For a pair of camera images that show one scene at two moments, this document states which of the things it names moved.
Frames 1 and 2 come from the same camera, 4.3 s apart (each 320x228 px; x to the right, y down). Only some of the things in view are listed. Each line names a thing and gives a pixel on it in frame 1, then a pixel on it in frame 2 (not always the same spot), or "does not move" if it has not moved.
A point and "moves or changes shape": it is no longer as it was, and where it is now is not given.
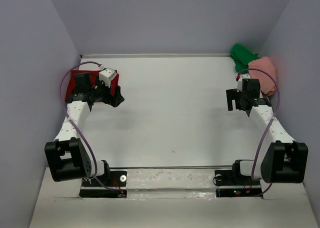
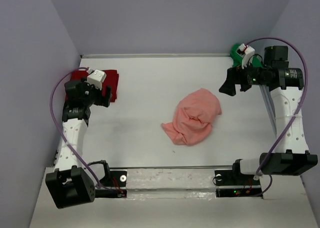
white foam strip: [170, 178] does not move
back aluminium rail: [156, 56] does not move
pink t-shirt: [267, 85] moves or changes shape
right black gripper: [233, 95] -> [235, 76]
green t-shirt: [242, 56] does not move
